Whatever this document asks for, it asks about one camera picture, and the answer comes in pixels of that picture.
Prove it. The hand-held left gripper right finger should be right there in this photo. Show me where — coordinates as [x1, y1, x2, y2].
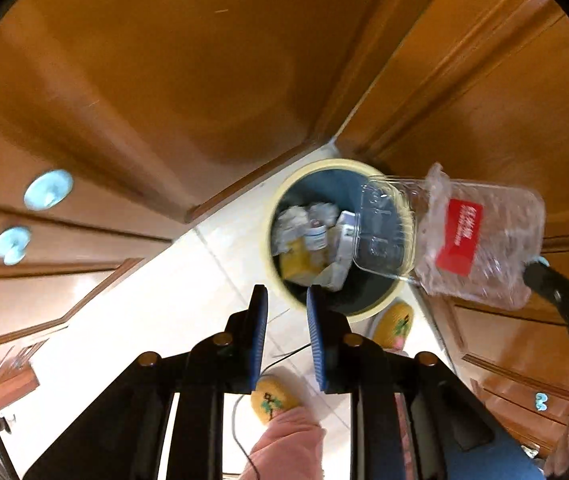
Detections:
[305, 285, 545, 480]

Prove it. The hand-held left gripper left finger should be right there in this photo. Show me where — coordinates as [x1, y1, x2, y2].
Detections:
[22, 284, 268, 480]

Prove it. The clear plastic container red label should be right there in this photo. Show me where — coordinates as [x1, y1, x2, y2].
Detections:
[351, 162, 546, 311]

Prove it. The clear plastic bottle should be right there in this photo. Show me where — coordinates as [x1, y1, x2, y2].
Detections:
[305, 202, 341, 252]

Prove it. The white box with blue dots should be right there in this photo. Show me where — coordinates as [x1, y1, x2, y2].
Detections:
[334, 209, 362, 267]

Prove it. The round yellow-rimmed trash bin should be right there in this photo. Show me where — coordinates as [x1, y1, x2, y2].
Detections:
[267, 158, 416, 324]

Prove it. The yellow knitted slipper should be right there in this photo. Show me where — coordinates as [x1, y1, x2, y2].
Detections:
[251, 366, 311, 427]
[370, 298, 415, 352]

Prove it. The pink pants leg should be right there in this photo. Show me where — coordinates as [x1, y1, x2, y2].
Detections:
[234, 406, 326, 480]

